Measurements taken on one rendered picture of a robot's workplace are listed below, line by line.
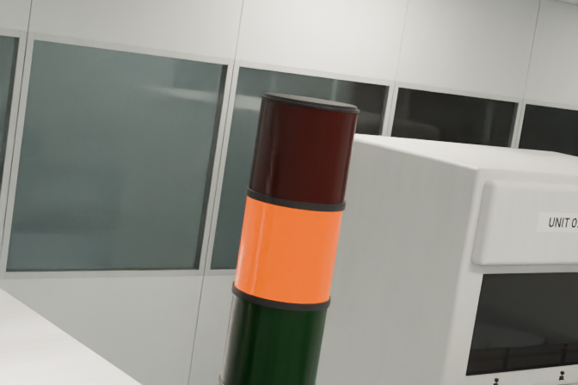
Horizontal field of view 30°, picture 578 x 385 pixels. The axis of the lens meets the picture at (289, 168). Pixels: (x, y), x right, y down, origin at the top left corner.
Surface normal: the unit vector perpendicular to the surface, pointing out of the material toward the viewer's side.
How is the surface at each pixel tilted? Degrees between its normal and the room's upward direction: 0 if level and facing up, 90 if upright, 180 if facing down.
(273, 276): 90
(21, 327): 0
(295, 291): 90
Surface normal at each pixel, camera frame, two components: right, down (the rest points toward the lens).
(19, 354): 0.14, -0.98
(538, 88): 0.60, 0.18
